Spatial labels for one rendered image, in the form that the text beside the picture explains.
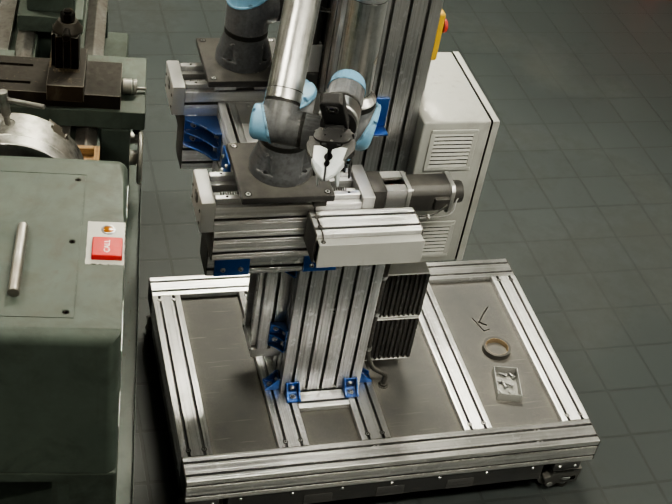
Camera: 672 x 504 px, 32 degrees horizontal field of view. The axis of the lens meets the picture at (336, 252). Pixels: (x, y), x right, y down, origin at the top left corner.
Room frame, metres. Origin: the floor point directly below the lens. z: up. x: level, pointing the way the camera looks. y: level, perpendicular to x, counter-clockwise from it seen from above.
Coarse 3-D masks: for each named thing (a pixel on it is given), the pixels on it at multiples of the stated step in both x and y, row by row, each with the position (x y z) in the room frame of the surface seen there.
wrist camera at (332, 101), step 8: (320, 96) 1.87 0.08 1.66; (328, 96) 1.86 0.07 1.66; (336, 96) 1.86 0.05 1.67; (344, 96) 1.87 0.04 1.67; (320, 104) 1.85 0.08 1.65; (328, 104) 1.85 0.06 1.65; (336, 104) 1.85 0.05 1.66; (344, 104) 1.86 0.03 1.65; (328, 112) 1.86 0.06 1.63; (336, 112) 1.86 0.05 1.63; (344, 112) 1.86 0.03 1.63; (328, 120) 1.88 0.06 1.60; (336, 120) 1.88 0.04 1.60; (344, 120) 1.88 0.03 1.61
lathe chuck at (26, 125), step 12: (0, 120) 2.19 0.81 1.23; (24, 120) 2.21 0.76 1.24; (36, 120) 2.22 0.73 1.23; (0, 132) 2.15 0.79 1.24; (12, 132) 2.15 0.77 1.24; (24, 132) 2.16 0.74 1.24; (36, 132) 2.18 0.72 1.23; (48, 132) 2.20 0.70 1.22; (48, 144) 2.16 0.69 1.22; (60, 144) 2.19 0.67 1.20; (72, 144) 2.24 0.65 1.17; (72, 156) 2.20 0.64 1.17
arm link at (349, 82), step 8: (336, 72) 2.08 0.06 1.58; (344, 72) 2.07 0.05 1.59; (352, 72) 2.07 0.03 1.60; (336, 80) 2.04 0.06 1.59; (344, 80) 2.04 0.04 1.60; (352, 80) 2.04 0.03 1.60; (360, 80) 2.06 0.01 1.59; (328, 88) 2.04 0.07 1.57; (336, 88) 2.01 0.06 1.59; (344, 88) 2.01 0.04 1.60; (352, 88) 2.02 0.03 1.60; (360, 88) 2.04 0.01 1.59; (352, 96) 1.99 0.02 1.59; (360, 96) 2.01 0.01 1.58; (360, 104) 1.99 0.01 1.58
